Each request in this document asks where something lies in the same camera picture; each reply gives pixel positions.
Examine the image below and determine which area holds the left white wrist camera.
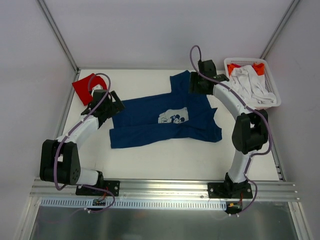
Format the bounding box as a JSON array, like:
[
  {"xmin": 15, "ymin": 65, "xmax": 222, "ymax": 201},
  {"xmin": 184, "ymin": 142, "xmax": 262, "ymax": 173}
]
[{"xmin": 91, "ymin": 84, "xmax": 104, "ymax": 94}]

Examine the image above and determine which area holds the orange t shirt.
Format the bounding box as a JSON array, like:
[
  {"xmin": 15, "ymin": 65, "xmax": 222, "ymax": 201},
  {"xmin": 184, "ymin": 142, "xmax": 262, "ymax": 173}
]
[{"xmin": 227, "ymin": 63, "xmax": 265, "ymax": 76}]

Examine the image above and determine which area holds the white slotted cable duct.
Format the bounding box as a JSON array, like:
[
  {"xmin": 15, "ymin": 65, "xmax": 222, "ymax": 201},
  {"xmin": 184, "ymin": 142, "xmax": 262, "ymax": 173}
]
[{"xmin": 40, "ymin": 197, "xmax": 227, "ymax": 211}]

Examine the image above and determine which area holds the folded red t shirt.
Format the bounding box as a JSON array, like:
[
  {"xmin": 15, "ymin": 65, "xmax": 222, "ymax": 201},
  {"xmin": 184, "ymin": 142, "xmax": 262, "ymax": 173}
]
[{"xmin": 72, "ymin": 73, "xmax": 108, "ymax": 106}]

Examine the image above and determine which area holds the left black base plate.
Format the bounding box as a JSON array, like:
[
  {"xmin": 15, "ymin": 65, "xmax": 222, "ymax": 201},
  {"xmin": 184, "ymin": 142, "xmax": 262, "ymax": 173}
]
[{"xmin": 75, "ymin": 180, "xmax": 121, "ymax": 197}]

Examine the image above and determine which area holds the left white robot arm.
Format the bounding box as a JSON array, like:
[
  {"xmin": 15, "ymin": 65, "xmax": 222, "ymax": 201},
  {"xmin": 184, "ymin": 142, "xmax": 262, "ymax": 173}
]
[{"xmin": 39, "ymin": 89, "xmax": 125, "ymax": 195}]

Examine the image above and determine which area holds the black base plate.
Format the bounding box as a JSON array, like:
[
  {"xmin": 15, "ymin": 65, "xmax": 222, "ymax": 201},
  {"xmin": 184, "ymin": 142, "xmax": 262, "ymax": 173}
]
[
  {"xmin": 207, "ymin": 182, "xmax": 253, "ymax": 200},
  {"xmin": 75, "ymin": 180, "xmax": 121, "ymax": 197}
]

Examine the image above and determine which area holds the aluminium mounting rail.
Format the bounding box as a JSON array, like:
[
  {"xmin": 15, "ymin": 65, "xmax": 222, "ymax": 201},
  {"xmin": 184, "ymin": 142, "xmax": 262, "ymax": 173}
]
[{"xmin": 29, "ymin": 178, "xmax": 301, "ymax": 202}]

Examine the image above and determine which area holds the blue t shirt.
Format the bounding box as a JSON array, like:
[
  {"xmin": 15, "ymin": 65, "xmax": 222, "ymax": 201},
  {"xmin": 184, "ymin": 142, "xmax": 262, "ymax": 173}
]
[{"xmin": 109, "ymin": 70, "xmax": 223, "ymax": 149}]

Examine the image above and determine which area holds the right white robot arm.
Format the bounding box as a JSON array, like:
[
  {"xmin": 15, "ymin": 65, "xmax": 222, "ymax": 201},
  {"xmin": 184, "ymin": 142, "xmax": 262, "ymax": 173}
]
[{"xmin": 189, "ymin": 60, "xmax": 269, "ymax": 199}]

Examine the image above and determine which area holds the white plastic basket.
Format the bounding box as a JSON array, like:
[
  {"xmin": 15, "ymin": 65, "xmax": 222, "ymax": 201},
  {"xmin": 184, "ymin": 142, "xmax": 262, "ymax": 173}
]
[{"xmin": 224, "ymin": 57, "xmax": 281, "ymax": 110}]

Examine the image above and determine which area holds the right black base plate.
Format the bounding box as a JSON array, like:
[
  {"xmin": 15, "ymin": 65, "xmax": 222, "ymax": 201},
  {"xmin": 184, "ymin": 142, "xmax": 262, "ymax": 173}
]
[{"xmin": 207, "ymin": 182, "xmax": 253, "ymax": 200}]

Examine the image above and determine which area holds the white t shirt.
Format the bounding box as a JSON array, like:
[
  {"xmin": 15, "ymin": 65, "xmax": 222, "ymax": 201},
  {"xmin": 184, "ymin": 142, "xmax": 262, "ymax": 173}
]
[{"xmin": 229, "ymin": 65, "xmax": 277, "ymax": 106}]

